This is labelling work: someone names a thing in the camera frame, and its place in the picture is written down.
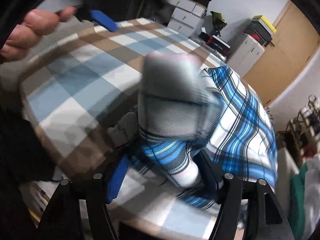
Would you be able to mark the stacked shoe boxes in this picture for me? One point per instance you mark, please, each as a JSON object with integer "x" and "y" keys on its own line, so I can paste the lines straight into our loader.
{"x": 261, "y": 30}

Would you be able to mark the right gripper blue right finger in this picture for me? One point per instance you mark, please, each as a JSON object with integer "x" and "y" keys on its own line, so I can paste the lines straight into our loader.
{"x": 265, "y": 217}

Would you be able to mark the folded white and green clothes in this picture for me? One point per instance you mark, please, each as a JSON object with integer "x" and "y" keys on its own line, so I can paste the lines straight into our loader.
{"x": 304, "y": 206}

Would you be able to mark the black sleeved left forearm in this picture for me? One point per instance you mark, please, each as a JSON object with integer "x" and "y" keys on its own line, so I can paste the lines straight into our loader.
{"x": 23, "y": 158}

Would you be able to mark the plaid brown blue bedsheet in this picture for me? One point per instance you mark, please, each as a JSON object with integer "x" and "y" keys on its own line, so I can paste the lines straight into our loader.
{"x": 81, "y": 85}

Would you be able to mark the wooden shoe rack with shoes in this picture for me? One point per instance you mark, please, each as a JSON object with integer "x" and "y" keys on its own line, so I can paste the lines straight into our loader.
{"x": 305, "y": 131}

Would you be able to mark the blue white plaid shirt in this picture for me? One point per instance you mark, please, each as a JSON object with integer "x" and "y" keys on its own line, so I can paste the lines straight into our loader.
{"x": 182, "y": 110}

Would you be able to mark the dark flower bouquet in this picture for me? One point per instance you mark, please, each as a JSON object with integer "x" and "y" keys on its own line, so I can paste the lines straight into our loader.
{"x": 218, "y": 23}

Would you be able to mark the wooden door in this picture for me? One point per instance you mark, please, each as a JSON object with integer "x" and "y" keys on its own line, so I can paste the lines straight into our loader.
{"x": 293, "y": 45}

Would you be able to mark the white upright suitcase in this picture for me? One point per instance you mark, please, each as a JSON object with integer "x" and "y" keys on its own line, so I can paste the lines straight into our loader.
{"x": 245, "y": 52}

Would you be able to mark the white drawer desk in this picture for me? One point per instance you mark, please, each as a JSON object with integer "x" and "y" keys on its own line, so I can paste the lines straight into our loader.
{"x": 187, "y": 17}

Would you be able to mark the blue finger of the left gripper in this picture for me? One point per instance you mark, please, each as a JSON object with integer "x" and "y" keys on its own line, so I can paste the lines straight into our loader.
{"x": 106, "y": 22}

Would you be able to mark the person's left hand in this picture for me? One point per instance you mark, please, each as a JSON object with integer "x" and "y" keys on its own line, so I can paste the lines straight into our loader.
{"x": 36, "y": 24}

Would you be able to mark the black red shoe box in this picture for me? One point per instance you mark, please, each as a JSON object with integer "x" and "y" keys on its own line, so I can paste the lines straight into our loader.
{"x": 215, "y": 43}

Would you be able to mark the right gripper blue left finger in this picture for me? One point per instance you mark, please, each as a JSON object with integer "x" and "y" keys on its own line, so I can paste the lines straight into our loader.
{"x": 62, "y": 217}

